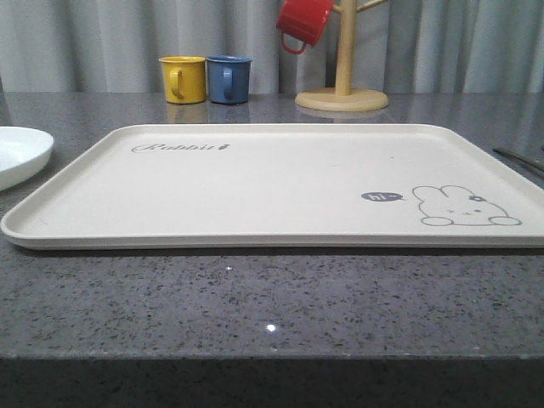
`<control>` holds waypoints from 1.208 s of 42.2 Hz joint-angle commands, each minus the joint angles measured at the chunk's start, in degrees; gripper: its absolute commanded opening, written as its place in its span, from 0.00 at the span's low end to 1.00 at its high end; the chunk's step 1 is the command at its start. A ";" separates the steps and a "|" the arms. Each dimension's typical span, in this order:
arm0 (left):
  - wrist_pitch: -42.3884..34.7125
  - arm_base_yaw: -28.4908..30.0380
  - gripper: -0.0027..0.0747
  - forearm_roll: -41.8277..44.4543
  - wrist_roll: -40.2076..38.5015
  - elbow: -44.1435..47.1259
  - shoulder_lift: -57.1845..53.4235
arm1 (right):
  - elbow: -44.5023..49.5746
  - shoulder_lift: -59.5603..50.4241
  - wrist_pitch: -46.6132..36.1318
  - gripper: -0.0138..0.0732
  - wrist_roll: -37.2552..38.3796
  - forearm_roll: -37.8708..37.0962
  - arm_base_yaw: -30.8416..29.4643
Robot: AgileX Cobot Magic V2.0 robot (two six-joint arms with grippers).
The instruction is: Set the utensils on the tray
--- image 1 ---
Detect silver metal chopstick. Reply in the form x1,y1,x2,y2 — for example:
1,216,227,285
492,148,544,173

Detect blue enamel mug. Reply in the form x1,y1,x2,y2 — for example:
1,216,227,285
206,55,252,105

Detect white round plate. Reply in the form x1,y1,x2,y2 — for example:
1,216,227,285
1,127,54,190

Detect grey pleated curtain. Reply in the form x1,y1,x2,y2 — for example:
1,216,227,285
1,1,543,94

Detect wooden mug tree stand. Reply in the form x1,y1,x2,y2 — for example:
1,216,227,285
295,1,388,112

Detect cream rabbit serving tray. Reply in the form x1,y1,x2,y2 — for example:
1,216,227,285
1,124,543,249

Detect yellow enamel mug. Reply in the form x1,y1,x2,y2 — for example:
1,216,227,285
159,56,207,104

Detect red enamel mug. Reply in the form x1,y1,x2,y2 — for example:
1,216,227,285
275,0,334,54

